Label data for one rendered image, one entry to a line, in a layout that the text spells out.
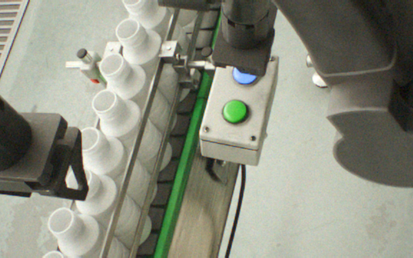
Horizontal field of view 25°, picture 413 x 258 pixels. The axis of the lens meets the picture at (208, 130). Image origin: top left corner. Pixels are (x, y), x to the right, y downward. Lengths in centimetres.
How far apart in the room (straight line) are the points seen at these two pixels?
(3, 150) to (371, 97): 38
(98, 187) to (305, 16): 74
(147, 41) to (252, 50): 23
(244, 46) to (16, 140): 41
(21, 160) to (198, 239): 62
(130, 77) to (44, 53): 180
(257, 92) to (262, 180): 126
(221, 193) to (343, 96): 94
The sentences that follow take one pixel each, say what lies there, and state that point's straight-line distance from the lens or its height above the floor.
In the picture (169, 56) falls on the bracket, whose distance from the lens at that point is 132.
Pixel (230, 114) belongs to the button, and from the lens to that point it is 122.
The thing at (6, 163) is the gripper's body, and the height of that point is 150.
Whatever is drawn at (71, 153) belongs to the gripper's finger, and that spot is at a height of 146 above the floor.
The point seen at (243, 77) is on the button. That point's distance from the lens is 124.
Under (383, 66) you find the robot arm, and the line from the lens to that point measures 53.
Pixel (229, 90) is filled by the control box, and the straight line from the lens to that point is 125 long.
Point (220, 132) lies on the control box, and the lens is 122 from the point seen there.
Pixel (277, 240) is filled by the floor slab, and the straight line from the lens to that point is 240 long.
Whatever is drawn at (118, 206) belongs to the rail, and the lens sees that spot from 123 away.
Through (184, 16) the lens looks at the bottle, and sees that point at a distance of 143.
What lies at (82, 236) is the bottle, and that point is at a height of 113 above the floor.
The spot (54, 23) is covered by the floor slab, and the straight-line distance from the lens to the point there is 314.
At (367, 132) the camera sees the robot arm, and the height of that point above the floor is 162.
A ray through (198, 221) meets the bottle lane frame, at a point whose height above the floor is 91.
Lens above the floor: 209
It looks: 53 degrees down
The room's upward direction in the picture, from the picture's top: 37 degrees counter-clockwise
